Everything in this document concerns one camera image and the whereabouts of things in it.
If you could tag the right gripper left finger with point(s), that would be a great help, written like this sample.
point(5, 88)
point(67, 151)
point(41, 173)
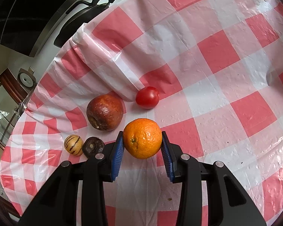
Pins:
point(56, 202)

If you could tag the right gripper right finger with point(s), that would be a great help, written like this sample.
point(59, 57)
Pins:
point(228, 201)

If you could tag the orange tangerine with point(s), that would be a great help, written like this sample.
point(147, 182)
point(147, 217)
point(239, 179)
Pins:
point(142, 138)

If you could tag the small red tomato back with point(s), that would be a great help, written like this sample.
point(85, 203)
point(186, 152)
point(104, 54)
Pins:
point(147, 97)

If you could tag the yellow striped pepino melon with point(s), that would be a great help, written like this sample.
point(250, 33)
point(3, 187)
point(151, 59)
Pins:
point(73, 144)

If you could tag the dark mangosteen near tangerine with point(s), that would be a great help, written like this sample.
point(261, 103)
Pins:
point(92, 146)

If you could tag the brown red apple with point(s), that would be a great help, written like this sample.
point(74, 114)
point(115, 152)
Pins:
point(105, 112)

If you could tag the red checkered tablecloth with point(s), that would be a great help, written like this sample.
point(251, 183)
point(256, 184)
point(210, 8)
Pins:
point(218, 67)

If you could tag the black range hood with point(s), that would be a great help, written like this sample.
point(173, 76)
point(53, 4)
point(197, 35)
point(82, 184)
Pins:
point(26, 25)

